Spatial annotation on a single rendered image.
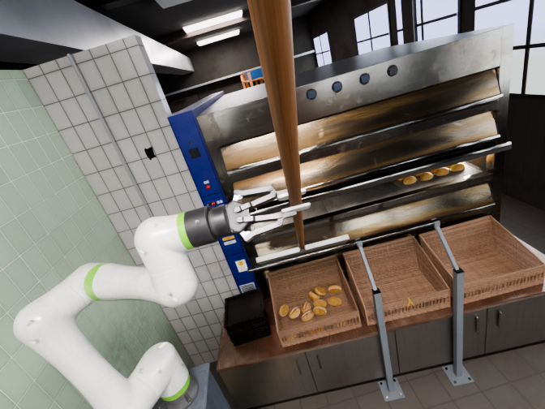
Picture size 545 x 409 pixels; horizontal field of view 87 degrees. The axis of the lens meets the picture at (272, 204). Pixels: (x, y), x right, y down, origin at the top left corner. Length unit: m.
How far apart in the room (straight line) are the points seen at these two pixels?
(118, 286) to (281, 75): 0.78
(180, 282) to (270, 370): 1.60
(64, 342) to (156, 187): 1.25
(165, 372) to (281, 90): 1.10
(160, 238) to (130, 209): 1.53
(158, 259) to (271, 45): 0.58
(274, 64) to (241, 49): 10.53
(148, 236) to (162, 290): 0.14
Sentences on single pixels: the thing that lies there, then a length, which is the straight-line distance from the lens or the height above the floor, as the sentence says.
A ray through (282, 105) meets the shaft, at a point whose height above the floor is 2.21.
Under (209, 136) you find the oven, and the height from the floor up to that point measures 1.97.
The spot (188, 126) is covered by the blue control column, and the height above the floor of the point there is 2.07.
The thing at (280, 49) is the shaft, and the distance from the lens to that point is 0.26.
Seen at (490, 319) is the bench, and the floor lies 0.44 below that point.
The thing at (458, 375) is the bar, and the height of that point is 0.02.
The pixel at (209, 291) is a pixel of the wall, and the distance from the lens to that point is 2.51.
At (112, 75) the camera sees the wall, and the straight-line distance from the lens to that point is 2.04.
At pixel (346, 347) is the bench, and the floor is 0.49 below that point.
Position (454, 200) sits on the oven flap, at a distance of 2.53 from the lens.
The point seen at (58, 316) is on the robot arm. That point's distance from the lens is 1.08.
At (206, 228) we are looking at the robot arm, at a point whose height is 1.97.
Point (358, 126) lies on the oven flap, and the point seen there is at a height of 1.77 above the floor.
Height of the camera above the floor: 2.25
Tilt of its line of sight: 25 degrees down
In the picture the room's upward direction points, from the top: 17 degrees counter-clockwise
